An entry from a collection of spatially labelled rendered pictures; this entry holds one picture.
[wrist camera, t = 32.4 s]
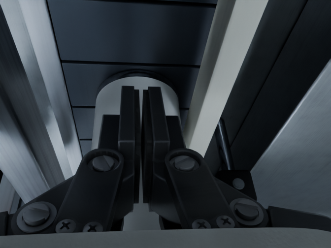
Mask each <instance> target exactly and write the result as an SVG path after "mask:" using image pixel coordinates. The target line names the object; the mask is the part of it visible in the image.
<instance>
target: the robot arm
mask: <svg viewBox="0 0 331 248"><path fill-rule="evenodd" d="M140 158H141V164H142V189H143V203H148V207H149V212H156V213H157V214H158V215H159V224H160V228H161V230H138V231H123V226H124V216H126V215H127V214H128V213H129V212H133V204H137V203H139V182H140ZM0 248H331V218H330V217H328V216H324V215H321V214H315V213H309V212H303V211H297V210H291V209H285V208H279V207H274V206H268V208H267V209H265V208H264V207H263V206H262V205H261V204H260V203H259V202H257V201H256V200H254V199H252V198H251V197H249V196H247V195H246V194H244V193H242V192H240V191H239V190H237V189H235V188H233V187H232V186H230V185H228V184H226V183H225V182H223V181H221V180H219V179H217V178H216V177H214V176H213V175H212V173H211V171H210V169H209V167H208V165H207V163H206V161H205V159H204V158H203V157H202V155H201V154H199V153H198V152H196V151H194V150H192V149H187V148H186V145H185V141H184V136H183V132H182V128H181V124H180V120H179V117H178V116H166V114H165V108H164V102H163V97H162V91H161V87H148V89H147V90H143V100H142V124H141V126H140V103H139V90H134V86H122V89H121V104H120V114H119V115H106V114H103V116H102V121H101V128H100V134H99V143H98V148H97V149H94V150H91V151H89V152H88V153H86V154H85V155H84V157H83V158H82V160H81V162H80V164H79V167H78V169H77V171H76V173H75V175H73V176H72V177H70V178H68V179H67V180H65V181H63V182H62V183H60V184H58V185H57V186H55V187H53V188H51V189H50V190H48V191H46V192H45V193H43V194H41V195H40V196H38V197H36V198H35V199H33V200H31V201H30V202H28V203H26V204H25V205H23V206H22V207H20V208H19V209H18V210H17V211H16V213H14V214H8V211H5V212H0Z"/></svg>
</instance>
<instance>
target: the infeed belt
mask: <svg viewBox="0 0 331 248"><path fill-rule="evenodd" d="M47 1H48V6H49V10H50V14H51V19H52V23H53V27H54V32H55V36H56V41H57V45H58V49H59V53H60V58H61V60H62V66H63V71H64V75H65V79H66V85H67V89H68V94H69V98H70V102H71V105H72V111H73V115H74V119H75V124H76V128H77V132H78V137H79V141H80V146H81V150H82V154H83V157H84V155H85V154H86V153H88V152H89V151H91V147H92V137H93V127H94V117H95V107H96V93H97V91H98V88H99V87H100V85H101V84H102V83H103V82H104V81H105V80H106V79H107V78H109V77H110V76H112V75H114V74H117V73H119V72H123V71H129V70H145V71H151V72H155V73H157V74H159V75H161V76H163V77H165V78H167V79H168V80H169V81H171V82H172V83H173V85H174V86H175V88H176V90H177V92H178V96H179V110H180V119H181V127H182V132H183V130H184V126H185V122H186V118H187V115H188V111H189V108H190V104H191V100H192V96H193V93H194V89H195V85H196V81H197V78H198V74H199V69H200V65H201V62H202V58H203V54H204V51H205V47H206V43H207V40H208V36H209V32H210V28H211V24H212V21H213V17H214V13H215V9H216V6H217V2H218V0H47Z"/></svg>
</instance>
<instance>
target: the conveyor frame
mask: <svg viewBox="0 0 331 248"><path fill-rule="evenodd" d="M18 1H19V4H20V8H21V10H22V13H23V17H24V20H25V23H26V26H27V29H28V33H29V36H30V39H31V42H32V45H33V49H34V52H35V56H36V59H37V62H38V65H39V68H40V72H41V75H42V78H43V81H44V84H45V87H46V90H47V93H48V97H49V100H50V103H51V106H52V109H53V113H54V116H55V119H56V122H57V125H58V129H59V132H60V135H61V138H62V141H63V145H64V148H65V151H66V155H67V157H68V161H69V164H70V167H71V170H72V173H73V175H75V173H76V171H77V169H78V167H79V164H80V162H81V160H82V158H83V154H82V150H81V146H80V141H79V137H78V132H77V128H76V124H75V119H74V115H73V111H72V105H71V102H70V98H69V94H68V89H67V85H66V79H65V75H64V71H63V66H62V60H61V58H60V53H59V49H58V45H57V41H56V36H55V32H54V27H53V23H52V19H51V14H50V10H49V6H48V1H47V0H18Z"/></svg>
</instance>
